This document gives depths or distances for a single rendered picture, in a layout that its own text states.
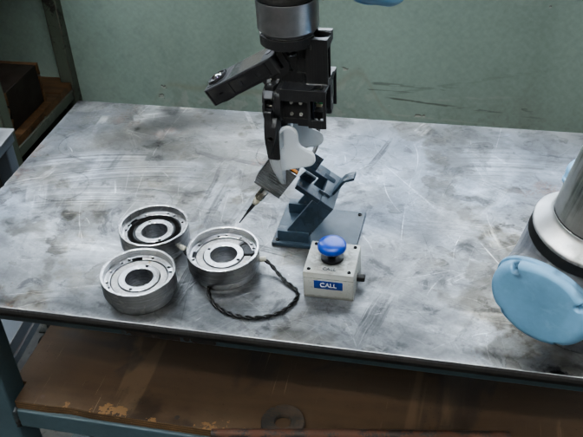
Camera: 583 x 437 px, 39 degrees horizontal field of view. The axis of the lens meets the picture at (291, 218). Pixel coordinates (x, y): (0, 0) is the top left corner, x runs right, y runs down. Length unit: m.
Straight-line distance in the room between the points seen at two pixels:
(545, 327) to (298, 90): 0.39
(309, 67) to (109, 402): 0.67
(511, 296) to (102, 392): 0.75
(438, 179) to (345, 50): 1.43
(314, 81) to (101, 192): 0.53
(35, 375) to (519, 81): 1.86
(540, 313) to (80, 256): 0.70
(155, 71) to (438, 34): 1.01
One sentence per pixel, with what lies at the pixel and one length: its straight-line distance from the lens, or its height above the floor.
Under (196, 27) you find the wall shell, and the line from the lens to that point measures 2.86.
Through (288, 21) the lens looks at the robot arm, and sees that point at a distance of 0.96.
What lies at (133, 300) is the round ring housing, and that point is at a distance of 1.12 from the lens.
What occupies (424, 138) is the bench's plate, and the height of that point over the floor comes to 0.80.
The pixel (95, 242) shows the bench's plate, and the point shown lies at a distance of 1.30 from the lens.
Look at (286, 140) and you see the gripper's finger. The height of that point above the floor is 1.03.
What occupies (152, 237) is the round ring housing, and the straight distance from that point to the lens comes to 1.28.
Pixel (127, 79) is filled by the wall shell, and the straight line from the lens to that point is 3.05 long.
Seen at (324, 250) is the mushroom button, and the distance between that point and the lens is 1.11.
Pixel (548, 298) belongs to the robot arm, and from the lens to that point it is 0.88.
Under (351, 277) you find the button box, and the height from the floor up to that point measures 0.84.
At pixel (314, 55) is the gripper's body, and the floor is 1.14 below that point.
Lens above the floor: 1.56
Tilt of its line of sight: 36 degrees down
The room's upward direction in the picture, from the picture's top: 3 degrees counter-clockwise
